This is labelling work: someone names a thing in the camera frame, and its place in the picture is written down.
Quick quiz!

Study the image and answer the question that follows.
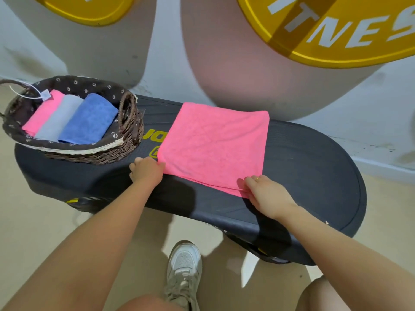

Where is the person's left forearm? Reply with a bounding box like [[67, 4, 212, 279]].
[[0, 178, 163, 311]]

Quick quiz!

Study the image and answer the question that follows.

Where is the brown wicker basket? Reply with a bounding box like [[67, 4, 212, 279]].
[[0, 75, 145, 166]]

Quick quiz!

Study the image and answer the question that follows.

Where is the black exercise step platform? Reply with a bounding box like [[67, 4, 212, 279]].
[[14, 95, 367, 267]]

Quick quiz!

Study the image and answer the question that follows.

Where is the person's right forearm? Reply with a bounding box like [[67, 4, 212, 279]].
[[275, 205, 415, 311]]

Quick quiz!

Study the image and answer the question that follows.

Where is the small yellow round sign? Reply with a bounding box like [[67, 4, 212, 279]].
[[30, 0, 137, 27]]

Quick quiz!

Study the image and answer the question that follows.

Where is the person's right leg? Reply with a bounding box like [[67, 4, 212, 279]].
[[296, 276, 351, 311]]

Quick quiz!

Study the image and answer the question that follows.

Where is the large yellow round sign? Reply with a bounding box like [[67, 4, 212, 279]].
[[235, 0, 415, 69]]

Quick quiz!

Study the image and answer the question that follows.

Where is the person's left hand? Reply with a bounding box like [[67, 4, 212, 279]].
[[129, 157, 166, 187]]

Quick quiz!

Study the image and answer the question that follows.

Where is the pink towel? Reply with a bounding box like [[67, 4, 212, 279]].
[[157, 102, 270, 198], [22, 89, 65, 138]]

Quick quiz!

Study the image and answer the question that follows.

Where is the grey rolled towel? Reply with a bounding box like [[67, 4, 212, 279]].
[[34, 94, 85, 143]]

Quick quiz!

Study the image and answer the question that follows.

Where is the white tag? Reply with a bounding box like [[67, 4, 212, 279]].
[[9, 81, 52, 102]]

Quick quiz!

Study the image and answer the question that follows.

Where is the person's right hand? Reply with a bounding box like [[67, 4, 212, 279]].
[[243, 174, 294, 221]]

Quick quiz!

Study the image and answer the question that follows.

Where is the person's left leg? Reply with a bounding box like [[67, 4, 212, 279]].
[[118, 295, 184, 311]]

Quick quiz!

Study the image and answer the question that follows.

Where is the pink rolled towel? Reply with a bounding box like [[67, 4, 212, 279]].
[[22, 89, 65, 138]]

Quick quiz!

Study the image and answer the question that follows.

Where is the person's leg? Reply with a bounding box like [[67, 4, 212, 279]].
[[118, 295, 184, 311], [296, 276, 351, 311]]

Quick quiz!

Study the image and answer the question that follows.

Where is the dark floral basket liner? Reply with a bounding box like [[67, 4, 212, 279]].
[[3, 75, 128, 156]]

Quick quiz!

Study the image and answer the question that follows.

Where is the white sneaker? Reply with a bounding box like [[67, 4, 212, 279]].
[[164, 240, 203, 311]]

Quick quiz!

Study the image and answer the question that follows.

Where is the blue rolled towel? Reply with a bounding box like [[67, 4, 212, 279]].
[[58, 93, 119, 145]]

